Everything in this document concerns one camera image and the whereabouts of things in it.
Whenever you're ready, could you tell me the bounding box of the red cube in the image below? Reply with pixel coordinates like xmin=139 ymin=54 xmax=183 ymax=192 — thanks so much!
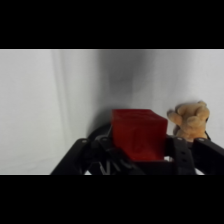
xmin=110 ymin=108 xmax=169 ymax=163

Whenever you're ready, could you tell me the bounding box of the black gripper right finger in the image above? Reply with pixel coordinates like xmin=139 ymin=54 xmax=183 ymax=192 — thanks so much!
xmin=164 ymin=135 xmax=224 ymax=176

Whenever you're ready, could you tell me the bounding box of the tan plush teddy bear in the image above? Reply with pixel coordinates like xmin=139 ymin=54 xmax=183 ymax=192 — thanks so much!
xmin=166 ymin=100 xmax=211 ymax=143

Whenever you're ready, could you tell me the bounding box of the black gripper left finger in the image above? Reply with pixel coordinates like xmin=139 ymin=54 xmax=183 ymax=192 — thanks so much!
xmin=49 ymin=137 xmax=146 ymax=176

